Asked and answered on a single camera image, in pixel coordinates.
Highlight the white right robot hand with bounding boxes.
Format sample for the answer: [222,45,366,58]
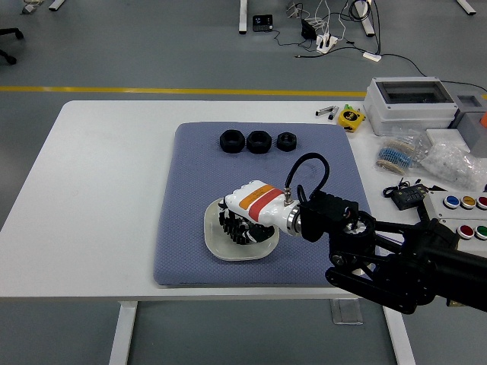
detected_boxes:
[216,180,296,245]

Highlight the large black gear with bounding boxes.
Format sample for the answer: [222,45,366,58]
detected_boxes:
[219,212,254,245]

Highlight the large black hex nut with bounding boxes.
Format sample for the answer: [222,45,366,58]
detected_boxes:
[219,129,245,154]
[246,130,272,154]

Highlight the small black hex nut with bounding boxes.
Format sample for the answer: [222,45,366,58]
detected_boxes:
[276,132,298,152]

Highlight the white box with coloured buttons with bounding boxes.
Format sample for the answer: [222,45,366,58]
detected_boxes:
[420,189,487,244]

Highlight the white flat box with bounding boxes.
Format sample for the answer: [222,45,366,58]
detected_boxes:
[425,128,469,151]

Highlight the small grey box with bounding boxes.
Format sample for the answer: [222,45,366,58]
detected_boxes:
[448,93,487,153]

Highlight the white square dish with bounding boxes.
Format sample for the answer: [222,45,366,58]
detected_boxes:
[204,196,282,262]

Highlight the blue-grey quilted mat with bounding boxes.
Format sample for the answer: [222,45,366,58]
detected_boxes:
[152,121,385,288]

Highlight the yellow tape measure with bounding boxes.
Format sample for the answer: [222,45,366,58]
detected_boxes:
[337,108,366,132]

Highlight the clear plastic holder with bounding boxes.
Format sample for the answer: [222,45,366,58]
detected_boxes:
[329,299,364,325]

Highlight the reel of blue resistors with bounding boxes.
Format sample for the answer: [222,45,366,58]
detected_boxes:
[375,138,418,176]

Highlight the black display module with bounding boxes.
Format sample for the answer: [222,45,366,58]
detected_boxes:
[382,178,431,211]

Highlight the clear plastic bag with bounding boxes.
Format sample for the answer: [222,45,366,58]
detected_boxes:
[387,127,433,153]

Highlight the white power strip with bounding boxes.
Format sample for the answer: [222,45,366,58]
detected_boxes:
[315,33,339,53]

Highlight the black device with screen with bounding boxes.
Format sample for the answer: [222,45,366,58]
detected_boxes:
[252,14,274,33]

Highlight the black power adapter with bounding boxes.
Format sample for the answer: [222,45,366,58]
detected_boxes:
[300,18,317,40]

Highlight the bag of white parts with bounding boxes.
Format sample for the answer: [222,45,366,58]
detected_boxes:
[420,141,487,191]

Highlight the black office chair base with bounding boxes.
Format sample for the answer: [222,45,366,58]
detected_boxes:
[0,28,24,65]

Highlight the grey enclosure with clear lid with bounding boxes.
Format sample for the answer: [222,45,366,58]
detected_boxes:
[363,76,460,137]

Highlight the black floor cable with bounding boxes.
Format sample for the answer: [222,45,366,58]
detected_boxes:
[380,52,487,96]

